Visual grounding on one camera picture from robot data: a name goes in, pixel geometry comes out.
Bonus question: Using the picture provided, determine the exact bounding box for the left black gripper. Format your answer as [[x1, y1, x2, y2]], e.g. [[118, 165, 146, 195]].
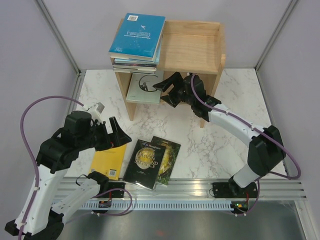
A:
[[77, 116, 132, 151]]

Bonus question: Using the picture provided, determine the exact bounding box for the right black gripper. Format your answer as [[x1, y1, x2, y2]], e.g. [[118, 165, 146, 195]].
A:
[[153, 71, 195, 108]]

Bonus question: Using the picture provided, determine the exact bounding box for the light blue thin book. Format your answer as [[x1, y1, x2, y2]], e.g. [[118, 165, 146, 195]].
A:
[[109, 42, 162, 65]]

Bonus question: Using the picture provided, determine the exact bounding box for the white Great Gatsby book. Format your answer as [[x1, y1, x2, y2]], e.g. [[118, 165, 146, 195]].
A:
[[126, 70, 164, 105]]

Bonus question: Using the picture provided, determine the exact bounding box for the dark purple planets book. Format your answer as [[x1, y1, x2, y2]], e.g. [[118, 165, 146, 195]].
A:
[[112, 63, 157, 71]]

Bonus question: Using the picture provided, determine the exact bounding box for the black Moon and Sixpence book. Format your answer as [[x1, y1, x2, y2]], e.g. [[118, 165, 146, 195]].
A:
[[122, 139, 166, 190]]

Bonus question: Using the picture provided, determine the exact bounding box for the navy blue hardcover book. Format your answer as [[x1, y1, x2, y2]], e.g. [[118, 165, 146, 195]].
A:
[[113, 68, 156, 75]]

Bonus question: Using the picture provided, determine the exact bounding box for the green forest cover book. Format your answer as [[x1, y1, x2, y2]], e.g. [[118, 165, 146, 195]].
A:
[[151, 136, 181, 186]]

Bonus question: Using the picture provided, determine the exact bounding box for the blue Jules Verne book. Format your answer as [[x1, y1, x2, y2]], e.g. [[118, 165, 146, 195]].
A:
[[108, 13, 166, 62]]

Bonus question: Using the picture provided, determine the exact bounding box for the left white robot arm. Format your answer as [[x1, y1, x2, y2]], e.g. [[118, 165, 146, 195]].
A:
[[4, 110, 132, 240]]

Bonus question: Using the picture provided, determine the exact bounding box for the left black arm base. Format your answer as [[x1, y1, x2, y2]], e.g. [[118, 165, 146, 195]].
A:
[[99, 181, 126, 200]]

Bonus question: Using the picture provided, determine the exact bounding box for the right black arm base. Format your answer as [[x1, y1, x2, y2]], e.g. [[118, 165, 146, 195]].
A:
[[212, 182, 258, 199]]

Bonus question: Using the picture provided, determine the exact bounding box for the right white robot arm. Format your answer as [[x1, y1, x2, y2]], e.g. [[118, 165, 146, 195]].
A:
[[153, 72, 286, 197]]

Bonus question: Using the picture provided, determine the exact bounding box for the yellow paperback book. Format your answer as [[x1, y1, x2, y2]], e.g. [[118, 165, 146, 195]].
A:
[[90, 145, 127, 181]]

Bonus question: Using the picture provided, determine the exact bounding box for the wooden two-tier shelf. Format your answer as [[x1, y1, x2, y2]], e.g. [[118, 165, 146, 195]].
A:
[[113, 18, 227, 129]]

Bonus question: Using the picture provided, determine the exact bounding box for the aluminium front rail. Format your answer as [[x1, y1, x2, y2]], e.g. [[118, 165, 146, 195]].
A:
[[49, 177, 308, 201]]

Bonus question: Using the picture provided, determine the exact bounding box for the slotted grey cable duct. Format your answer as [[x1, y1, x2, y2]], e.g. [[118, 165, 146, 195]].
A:
[[80, 199, 248, 211]]

